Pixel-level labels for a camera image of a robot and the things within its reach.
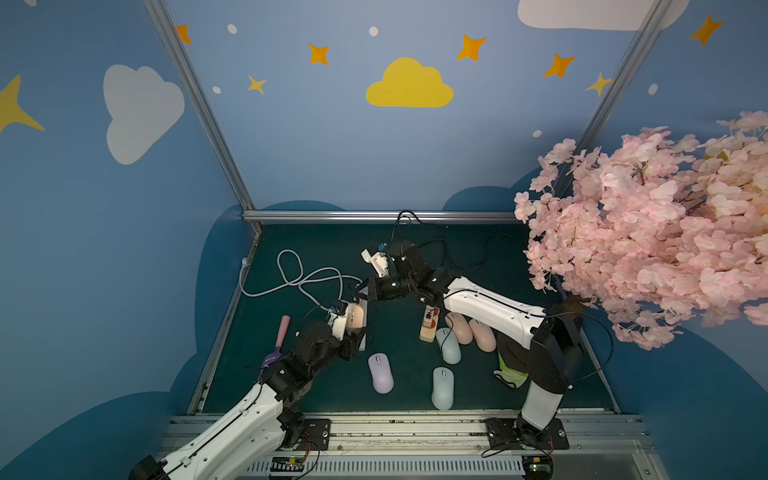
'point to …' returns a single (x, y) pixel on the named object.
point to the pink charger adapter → (355, 316)
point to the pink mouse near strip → (462, 330)
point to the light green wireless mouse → (442, 387)
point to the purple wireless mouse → (383, 378)
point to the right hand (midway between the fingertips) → (356, 290)
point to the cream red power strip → (429, 324)
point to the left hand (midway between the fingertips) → (356, 321)
